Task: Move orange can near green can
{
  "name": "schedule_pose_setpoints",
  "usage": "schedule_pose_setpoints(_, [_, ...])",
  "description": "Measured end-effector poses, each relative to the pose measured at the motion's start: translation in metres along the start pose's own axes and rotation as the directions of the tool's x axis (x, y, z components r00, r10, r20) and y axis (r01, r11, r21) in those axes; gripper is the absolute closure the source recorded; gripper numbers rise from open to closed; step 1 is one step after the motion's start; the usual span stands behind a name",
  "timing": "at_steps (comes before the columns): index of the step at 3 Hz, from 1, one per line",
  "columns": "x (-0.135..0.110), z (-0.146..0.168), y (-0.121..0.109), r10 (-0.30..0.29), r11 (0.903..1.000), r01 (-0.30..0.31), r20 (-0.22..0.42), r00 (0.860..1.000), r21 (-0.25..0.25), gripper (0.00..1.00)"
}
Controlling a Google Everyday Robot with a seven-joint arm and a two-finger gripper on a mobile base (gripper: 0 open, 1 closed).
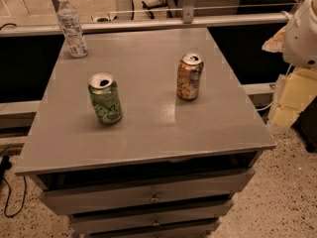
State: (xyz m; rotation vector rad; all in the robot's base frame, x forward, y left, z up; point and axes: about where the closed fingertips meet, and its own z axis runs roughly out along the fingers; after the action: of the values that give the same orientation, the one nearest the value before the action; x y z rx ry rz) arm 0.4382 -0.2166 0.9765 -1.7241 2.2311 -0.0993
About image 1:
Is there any white cable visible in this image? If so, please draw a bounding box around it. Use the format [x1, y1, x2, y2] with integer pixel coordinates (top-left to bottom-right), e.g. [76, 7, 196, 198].
[256, 100, 275, 112]

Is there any black floor cable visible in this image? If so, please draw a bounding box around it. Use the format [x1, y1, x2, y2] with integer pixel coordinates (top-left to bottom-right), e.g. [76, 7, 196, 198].
[0, 145, 28, 219]

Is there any grey drawer cabinet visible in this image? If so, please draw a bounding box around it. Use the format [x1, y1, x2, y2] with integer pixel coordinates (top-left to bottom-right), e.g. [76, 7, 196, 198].
[16, 28, 275, 238]

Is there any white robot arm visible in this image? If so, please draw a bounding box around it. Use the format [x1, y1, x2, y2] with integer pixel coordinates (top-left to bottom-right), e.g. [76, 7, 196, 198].
[282, 0, 317, 68]

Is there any clear plastic water bottle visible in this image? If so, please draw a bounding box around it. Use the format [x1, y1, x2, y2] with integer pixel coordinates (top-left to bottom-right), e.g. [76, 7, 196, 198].
[57, 0, 88, 58]

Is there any grey metal railing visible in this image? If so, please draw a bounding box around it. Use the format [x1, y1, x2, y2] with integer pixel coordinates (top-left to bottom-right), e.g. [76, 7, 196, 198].
[0, 12, 289, 38]

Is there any green soda can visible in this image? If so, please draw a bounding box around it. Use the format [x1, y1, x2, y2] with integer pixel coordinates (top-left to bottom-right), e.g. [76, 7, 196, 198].
[88, 72, 122, 125]

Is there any orange soda can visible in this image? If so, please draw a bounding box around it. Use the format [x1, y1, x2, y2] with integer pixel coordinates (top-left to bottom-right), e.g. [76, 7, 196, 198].
[176, 53, 204, 100]

